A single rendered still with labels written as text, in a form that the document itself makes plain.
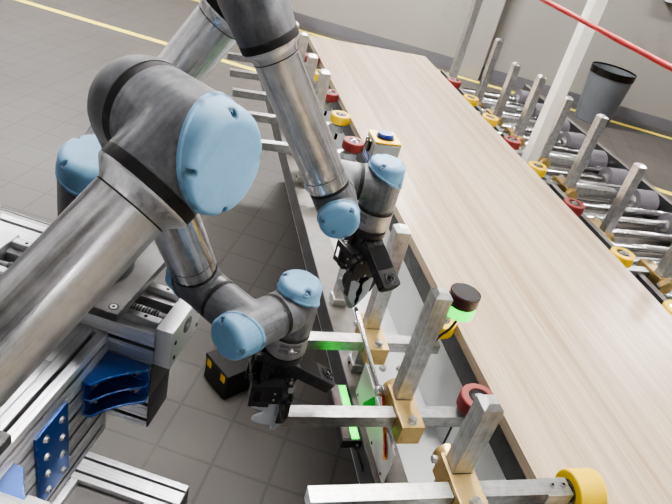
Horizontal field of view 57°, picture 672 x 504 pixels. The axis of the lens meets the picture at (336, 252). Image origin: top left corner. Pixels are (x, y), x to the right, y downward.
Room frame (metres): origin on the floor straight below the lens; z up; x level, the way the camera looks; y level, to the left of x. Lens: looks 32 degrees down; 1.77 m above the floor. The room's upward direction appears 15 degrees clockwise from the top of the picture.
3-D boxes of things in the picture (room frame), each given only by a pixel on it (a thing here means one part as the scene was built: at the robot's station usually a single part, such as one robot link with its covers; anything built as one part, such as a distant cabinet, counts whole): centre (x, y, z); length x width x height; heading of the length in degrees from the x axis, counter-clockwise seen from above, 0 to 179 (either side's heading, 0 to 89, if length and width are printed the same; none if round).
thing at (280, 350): (0.82, 0.04, 1.04); 0.08 x 0.08 x 0.05
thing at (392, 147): (1.44, -0.04, 1.18); 0.07 x 0.07 x 0.08; 19
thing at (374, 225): (1.13, -0.05, 1.16); 0.08 x 0.08 x 0.05
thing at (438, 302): (0.95, -0.21, 0.90); 0.03 x 0.03 x 0.48; 19
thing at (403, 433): (0.93, -0.22, 0.84); 0.13 x 0.06 x 0.05; 19
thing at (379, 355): (1.17, -0.14, 0.82); 0.13 x 0.06 x 0.05; 19
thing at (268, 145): (2.08, 0.23, 0.84); 0.43 x 0.03 x 0.04; 109
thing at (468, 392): (0.97, -0.37, 0.85); 0.08 x 0.08 x 0.11
